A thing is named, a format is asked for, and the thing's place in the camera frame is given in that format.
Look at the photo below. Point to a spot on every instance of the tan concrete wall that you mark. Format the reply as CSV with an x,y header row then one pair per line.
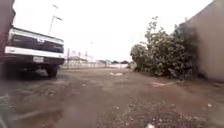
x,y
210,46

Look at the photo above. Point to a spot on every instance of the street light pole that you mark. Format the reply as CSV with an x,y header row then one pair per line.
x,y
52,20

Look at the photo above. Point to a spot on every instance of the large green bush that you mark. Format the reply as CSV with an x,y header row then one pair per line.
x,y
163,53

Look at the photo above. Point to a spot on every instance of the dark reddish wall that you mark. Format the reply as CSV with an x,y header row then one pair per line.
x,y
5,20

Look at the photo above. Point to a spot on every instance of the dark pickup truck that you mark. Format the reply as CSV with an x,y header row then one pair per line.
x,y
33,46

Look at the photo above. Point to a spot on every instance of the brown dirt road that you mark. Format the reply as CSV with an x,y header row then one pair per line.
x,y
100,96

